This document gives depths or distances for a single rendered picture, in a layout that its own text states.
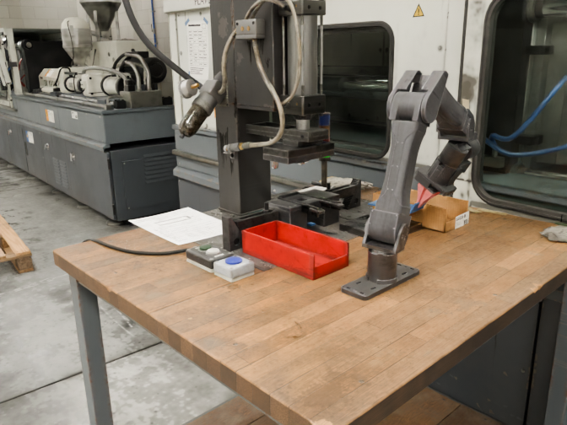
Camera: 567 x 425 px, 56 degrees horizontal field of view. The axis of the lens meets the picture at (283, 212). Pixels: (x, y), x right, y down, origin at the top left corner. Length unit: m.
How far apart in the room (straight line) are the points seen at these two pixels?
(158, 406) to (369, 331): 1.52
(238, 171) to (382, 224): 0.62
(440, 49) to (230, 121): 0.76
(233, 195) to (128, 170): 2.91
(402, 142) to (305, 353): 0.49
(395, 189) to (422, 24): 0.96
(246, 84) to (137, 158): 3.08
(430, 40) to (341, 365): 1.33
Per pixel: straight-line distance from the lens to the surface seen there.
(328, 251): 1.30
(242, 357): 0.93
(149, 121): 4.58
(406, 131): 1.15
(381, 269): 1.15
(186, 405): 2.37
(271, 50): 1.47
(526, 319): 1.92
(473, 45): 1.82
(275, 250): 1.26
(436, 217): 1.54
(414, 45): 2.01
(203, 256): 1.27
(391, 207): 1.14
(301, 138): 1.44
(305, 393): 0.84
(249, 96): 1.55
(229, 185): 1.68
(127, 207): 4.59
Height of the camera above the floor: 1.39
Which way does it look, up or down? 17 degrees down
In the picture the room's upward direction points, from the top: 1 degrees counter-clockwise
